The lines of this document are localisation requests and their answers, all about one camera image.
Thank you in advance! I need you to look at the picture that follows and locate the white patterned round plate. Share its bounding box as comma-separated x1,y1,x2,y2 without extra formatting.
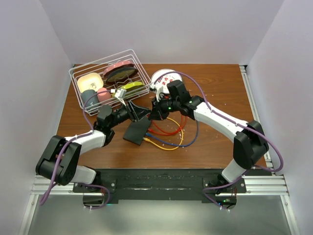
151,69,182,94

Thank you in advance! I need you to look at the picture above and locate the aluminium frame rail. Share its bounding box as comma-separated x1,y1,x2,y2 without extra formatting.
239,64,300,235

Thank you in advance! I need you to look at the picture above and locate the pink dotted plate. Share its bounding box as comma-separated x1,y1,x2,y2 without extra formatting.
103,60,134,77

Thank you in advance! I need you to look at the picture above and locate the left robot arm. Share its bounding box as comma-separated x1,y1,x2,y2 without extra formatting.
35,101,151,192

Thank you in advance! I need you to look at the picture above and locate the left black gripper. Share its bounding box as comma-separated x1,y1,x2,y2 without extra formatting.
109,98,151,129

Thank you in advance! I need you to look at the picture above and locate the yellow ethernet cable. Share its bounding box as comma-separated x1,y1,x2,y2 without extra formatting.
143,117,185,151

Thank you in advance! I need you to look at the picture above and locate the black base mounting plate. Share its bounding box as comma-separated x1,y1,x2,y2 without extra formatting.
73,168,247,204

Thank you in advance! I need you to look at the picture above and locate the cream square bowl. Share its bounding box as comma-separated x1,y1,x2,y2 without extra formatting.
77,72,104,93

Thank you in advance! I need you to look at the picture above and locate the yellow-green plate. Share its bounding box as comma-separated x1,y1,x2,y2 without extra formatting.
117,81,145,98

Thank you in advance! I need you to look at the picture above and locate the blue ethernet cable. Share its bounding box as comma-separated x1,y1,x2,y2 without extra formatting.
145,119,199,148

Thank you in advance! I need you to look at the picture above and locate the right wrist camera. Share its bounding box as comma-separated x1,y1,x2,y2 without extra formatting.
150,82,169,101

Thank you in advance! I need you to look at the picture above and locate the black network switch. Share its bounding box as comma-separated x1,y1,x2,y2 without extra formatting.
123,117,152,146

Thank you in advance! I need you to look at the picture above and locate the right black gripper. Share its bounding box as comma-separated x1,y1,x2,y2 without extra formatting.
149,94,180,121

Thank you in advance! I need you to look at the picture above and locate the white wire dish rack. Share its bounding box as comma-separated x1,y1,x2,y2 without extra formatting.
68,49,151,107

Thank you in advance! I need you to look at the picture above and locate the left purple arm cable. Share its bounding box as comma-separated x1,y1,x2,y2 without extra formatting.
39,94,118,206

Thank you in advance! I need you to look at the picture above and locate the pink cup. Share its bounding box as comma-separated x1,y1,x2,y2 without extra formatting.
97,88,112,106

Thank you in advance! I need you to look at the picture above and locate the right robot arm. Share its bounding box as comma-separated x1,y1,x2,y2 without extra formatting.
149,80,269,192

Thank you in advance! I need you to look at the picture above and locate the grey cup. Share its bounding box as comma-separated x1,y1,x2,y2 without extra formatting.
81,89,99,110

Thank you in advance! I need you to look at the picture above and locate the dark brown plate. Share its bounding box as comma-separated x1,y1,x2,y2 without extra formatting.
105,66,138,84

